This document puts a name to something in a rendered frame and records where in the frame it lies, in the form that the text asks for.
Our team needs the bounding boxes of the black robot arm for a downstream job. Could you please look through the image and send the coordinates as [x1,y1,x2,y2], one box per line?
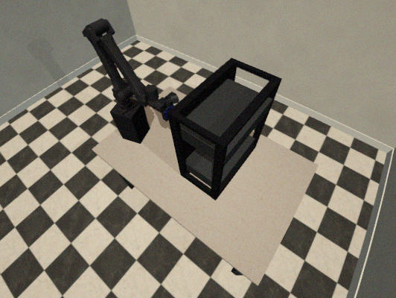
[82,19,179,115]

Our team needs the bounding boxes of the black metal rack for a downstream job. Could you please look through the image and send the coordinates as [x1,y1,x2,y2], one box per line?
[167,58,281,200]

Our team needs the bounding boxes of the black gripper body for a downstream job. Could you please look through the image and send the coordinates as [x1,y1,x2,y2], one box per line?
[155,99,173,121]

